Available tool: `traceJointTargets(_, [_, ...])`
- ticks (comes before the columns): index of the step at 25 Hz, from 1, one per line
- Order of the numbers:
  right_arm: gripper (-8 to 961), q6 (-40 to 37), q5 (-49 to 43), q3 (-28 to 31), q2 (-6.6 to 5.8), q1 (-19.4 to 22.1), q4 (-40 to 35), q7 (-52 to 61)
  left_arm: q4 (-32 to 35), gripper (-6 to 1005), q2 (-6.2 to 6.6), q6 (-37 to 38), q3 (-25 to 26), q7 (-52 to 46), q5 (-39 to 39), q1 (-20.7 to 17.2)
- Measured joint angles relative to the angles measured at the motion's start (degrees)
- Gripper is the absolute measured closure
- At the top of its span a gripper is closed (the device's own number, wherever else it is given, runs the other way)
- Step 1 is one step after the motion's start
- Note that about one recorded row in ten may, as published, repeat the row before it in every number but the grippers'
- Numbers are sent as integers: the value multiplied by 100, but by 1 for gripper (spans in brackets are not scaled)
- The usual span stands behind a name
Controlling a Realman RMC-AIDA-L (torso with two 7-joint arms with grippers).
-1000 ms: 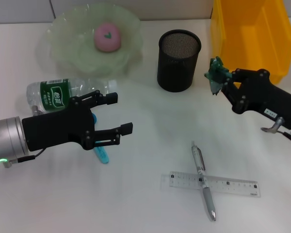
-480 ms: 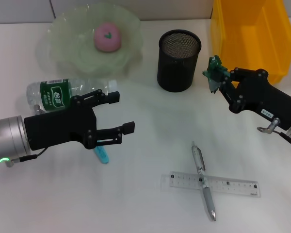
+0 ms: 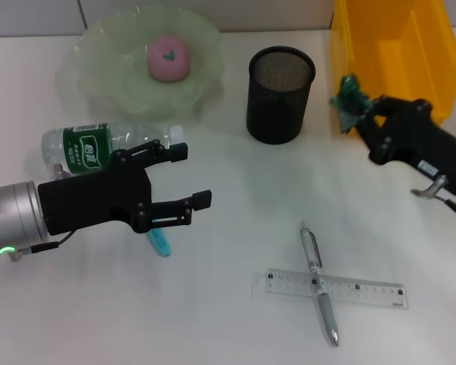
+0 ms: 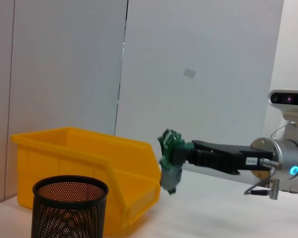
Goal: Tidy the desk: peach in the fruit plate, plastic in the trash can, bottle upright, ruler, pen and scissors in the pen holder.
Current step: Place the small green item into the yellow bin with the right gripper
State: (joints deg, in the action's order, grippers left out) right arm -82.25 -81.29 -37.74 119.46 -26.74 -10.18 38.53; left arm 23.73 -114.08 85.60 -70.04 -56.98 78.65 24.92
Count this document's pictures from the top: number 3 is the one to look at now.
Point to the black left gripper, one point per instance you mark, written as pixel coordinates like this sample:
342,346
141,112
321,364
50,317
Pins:
91,201

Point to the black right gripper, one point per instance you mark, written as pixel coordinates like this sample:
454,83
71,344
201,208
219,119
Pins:
422,140

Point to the pink toy peach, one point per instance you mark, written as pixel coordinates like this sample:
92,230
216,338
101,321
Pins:
169,57

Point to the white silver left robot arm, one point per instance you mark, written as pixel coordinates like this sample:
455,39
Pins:
11,216

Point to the blue teal scissors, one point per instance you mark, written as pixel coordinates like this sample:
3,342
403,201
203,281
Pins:
161,243

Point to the black mesh pen holder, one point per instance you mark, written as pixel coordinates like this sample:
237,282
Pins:
277,99

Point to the clear green-label water bottle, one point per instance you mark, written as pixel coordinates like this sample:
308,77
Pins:
83,146

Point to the green glass fruit plate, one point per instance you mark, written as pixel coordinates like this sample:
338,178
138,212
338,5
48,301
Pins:
110,68

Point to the clear plastic ruler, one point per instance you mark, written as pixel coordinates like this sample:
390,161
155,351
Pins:
365,292

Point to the silver grey pen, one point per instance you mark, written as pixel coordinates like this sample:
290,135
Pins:
325,308

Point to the yellow plastic bin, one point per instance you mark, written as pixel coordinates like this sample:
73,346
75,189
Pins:
403,49

